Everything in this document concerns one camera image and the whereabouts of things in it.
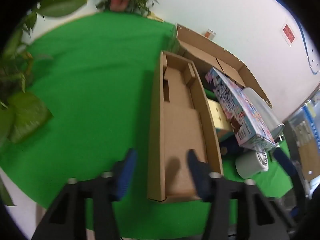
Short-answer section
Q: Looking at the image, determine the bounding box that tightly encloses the yellow cloth by plant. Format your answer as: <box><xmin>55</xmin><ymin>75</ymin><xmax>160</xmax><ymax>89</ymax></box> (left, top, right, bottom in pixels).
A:
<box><xmin>146</xmin><ymin>12</ymin><xmax>164</xmax><ymax>22</ymax></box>

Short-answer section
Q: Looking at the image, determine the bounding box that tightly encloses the silver metal tin can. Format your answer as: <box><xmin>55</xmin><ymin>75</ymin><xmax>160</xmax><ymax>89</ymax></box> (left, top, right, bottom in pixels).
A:
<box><xmin>243</xmin><ymin>87</ymin><xmax>284</xmax><ymax>139</ymax></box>

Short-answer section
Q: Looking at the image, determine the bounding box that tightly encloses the white handheld fan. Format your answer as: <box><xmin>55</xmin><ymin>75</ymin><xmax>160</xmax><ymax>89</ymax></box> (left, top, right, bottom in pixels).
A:
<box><xmin>235</xmin><ymin>151</ymin><xmax>268</xmax><ymax>179</ymax></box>

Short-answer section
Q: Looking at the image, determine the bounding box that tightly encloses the yellow cream puzzle cube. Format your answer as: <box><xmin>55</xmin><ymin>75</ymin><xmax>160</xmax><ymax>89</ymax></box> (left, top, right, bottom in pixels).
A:
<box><xmin>207</xmin><ymin>99</ymin><xmax>232</xmax><ymax>131</ymax></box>

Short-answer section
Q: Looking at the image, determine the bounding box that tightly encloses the blue wall stripe decal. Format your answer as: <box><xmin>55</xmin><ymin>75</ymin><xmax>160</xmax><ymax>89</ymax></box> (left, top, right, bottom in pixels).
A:
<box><xmin>297</xmin><ymin>21</ymin><xmax>319</xmax><ymax>76</ymax></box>

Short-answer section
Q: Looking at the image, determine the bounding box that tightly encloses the glass door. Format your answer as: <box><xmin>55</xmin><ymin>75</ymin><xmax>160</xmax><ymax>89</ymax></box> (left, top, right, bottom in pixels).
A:
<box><xmin>284</xmin><ymin>88</ymin><xmax>319</xmax><ymax>194</ymax></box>

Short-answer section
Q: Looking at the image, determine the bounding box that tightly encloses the red notice on wall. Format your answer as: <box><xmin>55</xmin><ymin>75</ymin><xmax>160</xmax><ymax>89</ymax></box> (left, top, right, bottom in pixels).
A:
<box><xmin>281</xmin><ymin>23</ymin><xmax>296</xmax><ymax>47</ymax></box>

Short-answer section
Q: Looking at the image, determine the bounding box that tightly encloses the leafy plant at left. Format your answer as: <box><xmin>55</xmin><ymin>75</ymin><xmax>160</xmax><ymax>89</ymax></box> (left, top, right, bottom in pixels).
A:
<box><xmin>0</xmin><ymin>0</ymin><xmax>90</xmax><ymax>207</ymax></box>

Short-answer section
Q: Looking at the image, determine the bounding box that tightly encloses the blue toy item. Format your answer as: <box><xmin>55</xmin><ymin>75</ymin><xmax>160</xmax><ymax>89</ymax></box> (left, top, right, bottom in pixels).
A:
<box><xmin>219</xmin><ymin>135</ymin><xmax>248</xmax><ymax>158</ymax></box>

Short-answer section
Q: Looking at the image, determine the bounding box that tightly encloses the narrow cardboard insert tray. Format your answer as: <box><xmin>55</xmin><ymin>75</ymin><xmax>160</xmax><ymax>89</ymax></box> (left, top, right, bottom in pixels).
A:
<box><xmin>147</xmin><ymin>51</ymin><xmax>223</xmax><ymax>203</ymax></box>

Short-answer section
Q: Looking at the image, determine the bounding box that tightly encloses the colourful board game box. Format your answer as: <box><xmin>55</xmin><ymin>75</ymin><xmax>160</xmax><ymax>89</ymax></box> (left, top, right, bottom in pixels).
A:
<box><xmin>205</xmin><ymin>68</ymin><xmax>276</xmax><ymax>151</ymax></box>

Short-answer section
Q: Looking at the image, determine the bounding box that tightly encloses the green table cloth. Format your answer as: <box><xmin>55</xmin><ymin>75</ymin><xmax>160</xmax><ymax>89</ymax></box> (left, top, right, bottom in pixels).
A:
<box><xmin>0</xmin><ymin>11</ymin><xmax>295</xmax><ymax>240</ymax></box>

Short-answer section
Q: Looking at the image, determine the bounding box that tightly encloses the large open cardboard box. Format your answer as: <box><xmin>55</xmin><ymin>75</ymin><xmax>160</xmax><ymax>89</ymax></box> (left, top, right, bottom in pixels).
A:
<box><xmin>169</xmin><ymin>24</ymin><xmax>272</xmax><ymax>107</ymax></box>

